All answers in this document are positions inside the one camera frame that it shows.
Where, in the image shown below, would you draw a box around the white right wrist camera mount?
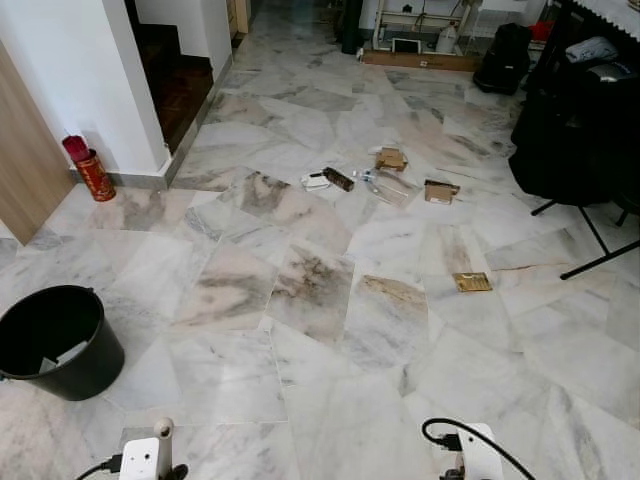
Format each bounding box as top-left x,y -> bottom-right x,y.
455,421 -> 505,480

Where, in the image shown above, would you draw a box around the black plastic bucket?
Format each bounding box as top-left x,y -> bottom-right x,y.
0,285 -> 127,402

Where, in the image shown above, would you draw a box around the black backpack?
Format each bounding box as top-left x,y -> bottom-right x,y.
472,21 -> 534,97

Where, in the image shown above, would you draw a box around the grey folded cloth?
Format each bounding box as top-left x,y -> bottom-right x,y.
566,36 -> 620,65

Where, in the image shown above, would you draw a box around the black metal stand legs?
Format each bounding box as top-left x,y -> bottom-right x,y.
529,198 -> 640,282

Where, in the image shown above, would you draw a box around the dark wooden staircase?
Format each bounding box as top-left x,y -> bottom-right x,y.
124,0 -> 217,153

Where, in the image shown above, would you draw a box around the brown cardboard piece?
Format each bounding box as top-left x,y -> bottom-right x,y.
374,146 -> 409,172
423,179 -> 462,205

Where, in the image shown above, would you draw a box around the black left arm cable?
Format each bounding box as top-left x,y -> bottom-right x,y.
74,454 -> 124,480

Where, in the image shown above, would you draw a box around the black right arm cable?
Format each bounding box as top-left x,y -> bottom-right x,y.
421,417 -> 538,480

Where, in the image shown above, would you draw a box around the clear plastic bottle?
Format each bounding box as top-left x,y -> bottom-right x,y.
360,168 -> 417,207

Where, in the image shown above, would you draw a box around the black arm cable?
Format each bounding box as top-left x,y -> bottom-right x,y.
421,417 -> 538,480
74,454 -> 124,480

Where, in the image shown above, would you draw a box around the light wooden door panel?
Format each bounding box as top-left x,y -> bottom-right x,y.
0,40 -> 77,247

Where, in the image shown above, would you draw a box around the wooden base white rack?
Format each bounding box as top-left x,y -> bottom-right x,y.
359,0 -> 483,73

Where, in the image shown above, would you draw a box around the dark brown wrapper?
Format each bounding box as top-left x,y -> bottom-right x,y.
322,166 -> 356,193

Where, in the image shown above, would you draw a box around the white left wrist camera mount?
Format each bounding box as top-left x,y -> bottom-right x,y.
117,436 -> 164,480

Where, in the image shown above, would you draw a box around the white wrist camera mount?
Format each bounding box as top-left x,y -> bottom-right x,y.
455,421 -> 505,480
117,436 -> 164,480

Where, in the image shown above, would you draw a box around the flat golden brown card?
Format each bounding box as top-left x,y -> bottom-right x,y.
451,271 -> 494,294

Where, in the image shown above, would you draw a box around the white paper packet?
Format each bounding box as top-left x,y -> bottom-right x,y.
301,172 -> 332,192

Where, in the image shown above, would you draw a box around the red cylindrical can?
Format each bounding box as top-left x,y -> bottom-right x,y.
61,134 -> 117,204

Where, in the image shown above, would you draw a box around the white paper scrap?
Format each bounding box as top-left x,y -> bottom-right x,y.
38,340 -> 93,377

